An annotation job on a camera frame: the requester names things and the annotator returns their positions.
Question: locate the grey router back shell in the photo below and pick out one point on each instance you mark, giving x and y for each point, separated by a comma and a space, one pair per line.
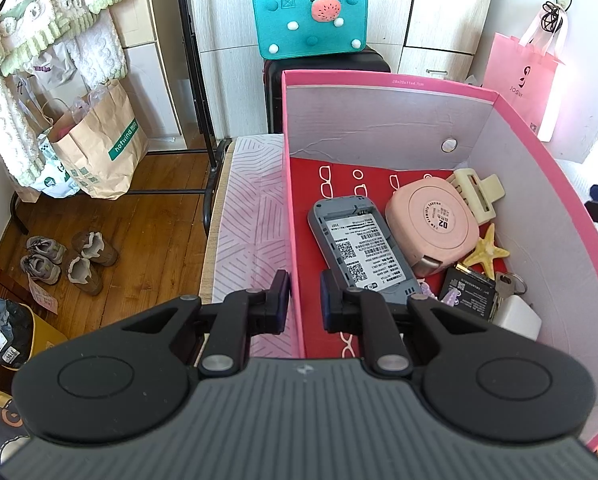
359, 245

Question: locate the yellow starfish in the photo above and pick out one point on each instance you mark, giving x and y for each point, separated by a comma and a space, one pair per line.
486, 252

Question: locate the black clothes rack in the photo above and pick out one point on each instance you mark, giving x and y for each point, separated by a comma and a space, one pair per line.
191, 60

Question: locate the cream cabinet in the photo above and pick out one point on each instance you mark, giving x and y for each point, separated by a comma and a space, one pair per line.
149, 75

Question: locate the green and white bag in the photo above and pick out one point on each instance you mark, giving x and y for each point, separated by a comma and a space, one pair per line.
54, 180

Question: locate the white fluffy robe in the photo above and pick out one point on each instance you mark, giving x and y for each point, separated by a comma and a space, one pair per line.
9, 110

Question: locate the brown fleece boot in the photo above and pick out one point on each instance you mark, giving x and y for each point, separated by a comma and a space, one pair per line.
96, 250
86, 277

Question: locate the white wardrobe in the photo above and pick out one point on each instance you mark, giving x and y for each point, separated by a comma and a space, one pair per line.
219, 35

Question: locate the red printed card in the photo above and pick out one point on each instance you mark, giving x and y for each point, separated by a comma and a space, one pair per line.
304, 185

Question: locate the pink cardboard box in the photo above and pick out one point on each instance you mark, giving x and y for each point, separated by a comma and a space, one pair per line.
379, 120

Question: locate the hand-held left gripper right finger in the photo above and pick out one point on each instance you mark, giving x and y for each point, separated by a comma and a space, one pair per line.
330, 302

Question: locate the brown paper bag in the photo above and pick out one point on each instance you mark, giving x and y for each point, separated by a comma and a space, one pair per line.
104, 150

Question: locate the pink paper bag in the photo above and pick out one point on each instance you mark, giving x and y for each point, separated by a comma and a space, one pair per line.
519, 85

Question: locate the white charger plug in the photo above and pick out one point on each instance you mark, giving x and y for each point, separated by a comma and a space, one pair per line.
516, 317

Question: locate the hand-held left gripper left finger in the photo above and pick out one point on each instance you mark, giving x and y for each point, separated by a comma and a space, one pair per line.
280, 302

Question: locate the bunch of keys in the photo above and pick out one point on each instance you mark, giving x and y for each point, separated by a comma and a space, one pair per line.
506, 285

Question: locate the black suitcase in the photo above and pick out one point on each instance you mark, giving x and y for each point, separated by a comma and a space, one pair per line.
274, 100

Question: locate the purple starfish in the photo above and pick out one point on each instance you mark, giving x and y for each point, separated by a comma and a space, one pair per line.
436, 296

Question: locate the teal felt tote bag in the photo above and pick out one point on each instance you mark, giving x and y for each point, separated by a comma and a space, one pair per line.
284, 30

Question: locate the black battery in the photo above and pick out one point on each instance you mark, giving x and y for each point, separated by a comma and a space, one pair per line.
469, 292

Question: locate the pale patterned tablecloth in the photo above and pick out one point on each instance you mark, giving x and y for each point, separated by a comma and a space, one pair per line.
259, 200

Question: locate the yellow bin with dark bag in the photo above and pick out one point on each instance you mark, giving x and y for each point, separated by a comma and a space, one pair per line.
9, 330

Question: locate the cream hair claw clip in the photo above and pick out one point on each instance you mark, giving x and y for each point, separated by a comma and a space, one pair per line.
479, 192

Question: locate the white plastic bag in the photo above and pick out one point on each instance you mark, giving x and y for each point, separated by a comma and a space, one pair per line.
54, 67

